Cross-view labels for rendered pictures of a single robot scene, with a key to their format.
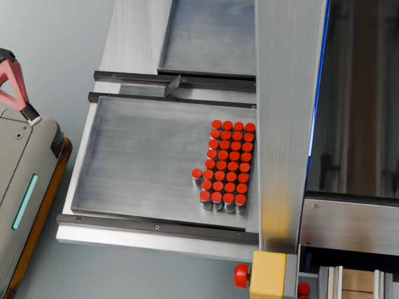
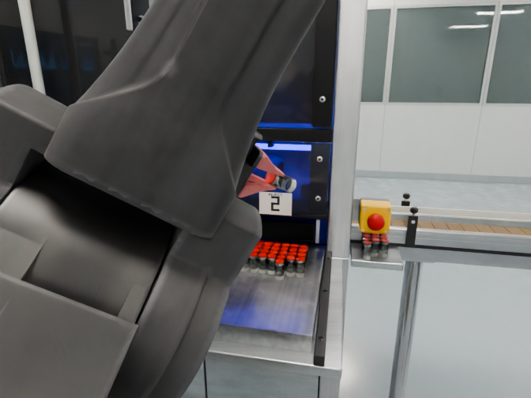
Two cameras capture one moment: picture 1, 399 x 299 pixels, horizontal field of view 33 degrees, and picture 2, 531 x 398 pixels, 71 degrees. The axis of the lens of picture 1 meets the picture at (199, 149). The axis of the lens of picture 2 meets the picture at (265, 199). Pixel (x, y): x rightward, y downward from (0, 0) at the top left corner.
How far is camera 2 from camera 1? 129 cm
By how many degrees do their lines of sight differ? 78
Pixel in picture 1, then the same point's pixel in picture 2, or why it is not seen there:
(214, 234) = (328, 266)
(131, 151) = (238, 312)
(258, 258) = (367, 204)
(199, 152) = (249, 277)
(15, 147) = not seen: outside the picture
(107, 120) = not seen: hidden behind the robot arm
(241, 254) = (340, 264)
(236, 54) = not seen: hidden behind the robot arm
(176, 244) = (336, 290)
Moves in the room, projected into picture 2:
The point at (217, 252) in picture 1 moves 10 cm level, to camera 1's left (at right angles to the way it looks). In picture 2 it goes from (340, 274) to (353, 296)
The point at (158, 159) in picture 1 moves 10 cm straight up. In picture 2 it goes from (251, 297) to (251, 254)
